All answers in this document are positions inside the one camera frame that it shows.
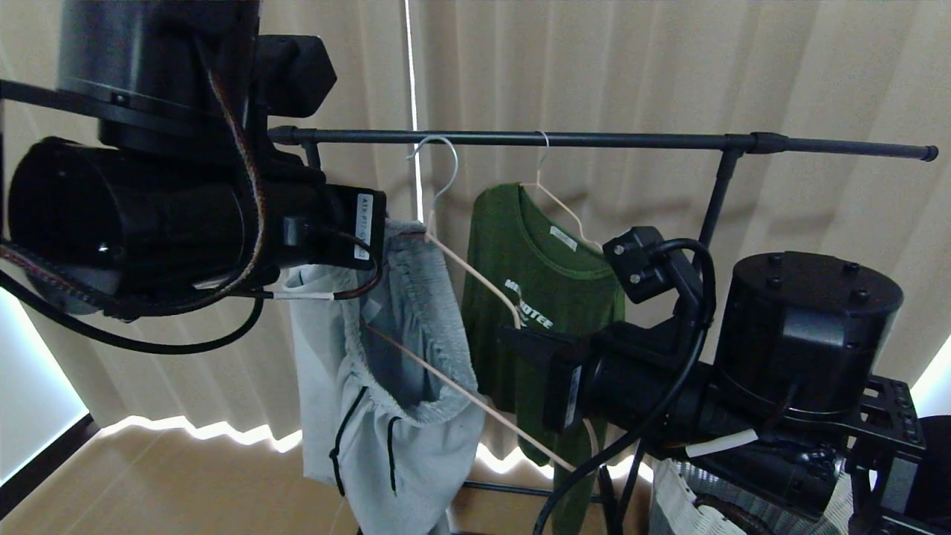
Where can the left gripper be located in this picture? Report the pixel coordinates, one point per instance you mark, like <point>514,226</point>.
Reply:
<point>163,215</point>

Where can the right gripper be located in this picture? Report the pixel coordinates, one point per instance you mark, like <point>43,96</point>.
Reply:
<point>624,386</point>

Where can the pink clothes hanger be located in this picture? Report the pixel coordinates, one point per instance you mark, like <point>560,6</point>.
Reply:
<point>568,215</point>
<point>475,273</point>

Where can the pale grey shorts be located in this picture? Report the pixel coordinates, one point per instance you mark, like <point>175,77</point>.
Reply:
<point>431,461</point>

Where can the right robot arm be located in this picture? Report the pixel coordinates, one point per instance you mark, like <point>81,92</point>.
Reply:
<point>802,327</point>

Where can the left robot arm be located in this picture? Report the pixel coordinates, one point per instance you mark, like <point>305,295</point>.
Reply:
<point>148,59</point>

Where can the white laundry basket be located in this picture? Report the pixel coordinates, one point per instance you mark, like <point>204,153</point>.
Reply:
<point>672,498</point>

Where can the black clothes rack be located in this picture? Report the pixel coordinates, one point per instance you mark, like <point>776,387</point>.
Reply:
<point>594,140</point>

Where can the green printed shirt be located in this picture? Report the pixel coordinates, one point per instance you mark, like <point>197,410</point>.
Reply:
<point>550,297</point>

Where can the beige curtain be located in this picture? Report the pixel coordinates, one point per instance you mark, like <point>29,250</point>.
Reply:
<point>594,74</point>

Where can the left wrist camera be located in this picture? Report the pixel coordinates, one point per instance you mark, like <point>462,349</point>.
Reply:
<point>297,74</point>

